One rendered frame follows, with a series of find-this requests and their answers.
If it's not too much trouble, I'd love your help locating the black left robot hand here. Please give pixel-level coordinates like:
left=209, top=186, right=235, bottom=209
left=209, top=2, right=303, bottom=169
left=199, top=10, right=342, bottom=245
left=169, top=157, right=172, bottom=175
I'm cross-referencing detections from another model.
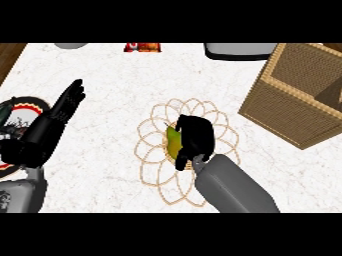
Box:
left=0, top=78, right=88, bottom=169

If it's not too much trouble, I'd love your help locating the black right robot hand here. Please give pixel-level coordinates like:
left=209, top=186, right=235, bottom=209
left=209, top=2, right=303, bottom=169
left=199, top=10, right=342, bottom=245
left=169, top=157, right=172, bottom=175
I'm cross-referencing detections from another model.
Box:
left=172, top=114, right=216, bottom=172

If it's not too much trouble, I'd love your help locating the green pear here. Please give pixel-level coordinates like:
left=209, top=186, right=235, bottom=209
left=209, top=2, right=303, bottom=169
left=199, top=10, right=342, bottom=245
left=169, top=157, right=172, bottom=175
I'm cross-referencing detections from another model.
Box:
left=165, top=125, right=185, bottom=161

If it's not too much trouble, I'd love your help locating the brown wicker basket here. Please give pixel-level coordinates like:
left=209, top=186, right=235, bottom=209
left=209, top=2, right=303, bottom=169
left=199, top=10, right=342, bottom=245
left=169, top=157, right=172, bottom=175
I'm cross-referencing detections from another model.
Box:
left=237, top=42, right=342, bottom=151

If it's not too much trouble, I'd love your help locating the patterned red-rimmed plate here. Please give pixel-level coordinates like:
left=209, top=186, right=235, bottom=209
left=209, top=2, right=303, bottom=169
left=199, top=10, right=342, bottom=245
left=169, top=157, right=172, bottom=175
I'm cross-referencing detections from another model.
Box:
left=0, top=96, right=52, bottom=183

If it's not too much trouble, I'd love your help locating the grey round object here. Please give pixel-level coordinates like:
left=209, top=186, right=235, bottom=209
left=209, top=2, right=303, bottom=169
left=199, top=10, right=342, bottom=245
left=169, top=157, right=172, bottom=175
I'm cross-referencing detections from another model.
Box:
left=52, top=42, right=89, bottom=50

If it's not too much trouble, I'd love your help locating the grey and black appliance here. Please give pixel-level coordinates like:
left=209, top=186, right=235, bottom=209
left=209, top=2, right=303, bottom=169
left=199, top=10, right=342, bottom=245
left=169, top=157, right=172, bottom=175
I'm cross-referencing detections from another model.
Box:
left=201, top=42, right=280, bottom=62

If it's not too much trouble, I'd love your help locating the red and orange packet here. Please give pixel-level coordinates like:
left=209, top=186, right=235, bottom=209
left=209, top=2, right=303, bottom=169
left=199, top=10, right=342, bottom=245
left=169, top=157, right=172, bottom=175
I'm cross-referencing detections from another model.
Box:
left=122, top=42, right=163, bottom=54

